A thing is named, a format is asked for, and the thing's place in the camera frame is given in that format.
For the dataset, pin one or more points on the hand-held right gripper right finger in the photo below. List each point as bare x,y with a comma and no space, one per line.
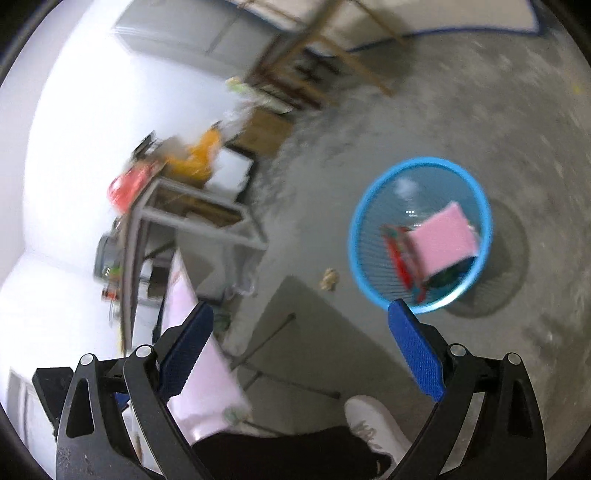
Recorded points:
415,350

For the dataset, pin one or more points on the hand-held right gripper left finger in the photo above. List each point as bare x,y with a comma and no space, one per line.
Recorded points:
187,355

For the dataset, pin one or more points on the red plastic wrapper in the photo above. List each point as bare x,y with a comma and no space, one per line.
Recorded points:
399,258

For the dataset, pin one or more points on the blue mesh waste basket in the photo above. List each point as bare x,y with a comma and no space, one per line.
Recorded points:
369,258

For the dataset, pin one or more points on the pink square sheet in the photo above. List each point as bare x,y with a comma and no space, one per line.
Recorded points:
443,240

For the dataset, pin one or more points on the person's white shoe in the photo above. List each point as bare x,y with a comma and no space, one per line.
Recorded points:
369,420

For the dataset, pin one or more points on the crumpled paper ball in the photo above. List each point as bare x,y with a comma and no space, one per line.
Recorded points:
329,278

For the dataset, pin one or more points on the grey side table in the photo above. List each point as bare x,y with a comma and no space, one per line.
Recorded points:
138,230

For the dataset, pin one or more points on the red plastic bag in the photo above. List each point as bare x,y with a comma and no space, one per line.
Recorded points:
127,189

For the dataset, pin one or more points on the white foam box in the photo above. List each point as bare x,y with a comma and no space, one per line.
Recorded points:
228,173

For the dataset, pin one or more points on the yellow plastic bag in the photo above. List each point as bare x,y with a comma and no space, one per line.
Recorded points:
201,154

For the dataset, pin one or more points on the brown cardboard box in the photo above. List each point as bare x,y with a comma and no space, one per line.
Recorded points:
265,131

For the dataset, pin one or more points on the green white packet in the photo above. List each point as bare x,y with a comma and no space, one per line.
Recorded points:
238,85

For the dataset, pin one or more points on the dark wooden stool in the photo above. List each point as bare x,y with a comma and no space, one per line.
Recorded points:
300,78

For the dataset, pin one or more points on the grey refrigerator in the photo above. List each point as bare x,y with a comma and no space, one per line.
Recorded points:
194,37

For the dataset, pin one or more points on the wooden chair dark seat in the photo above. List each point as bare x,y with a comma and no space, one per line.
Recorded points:
295,46

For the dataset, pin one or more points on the white mattress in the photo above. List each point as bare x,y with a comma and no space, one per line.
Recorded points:
438,14

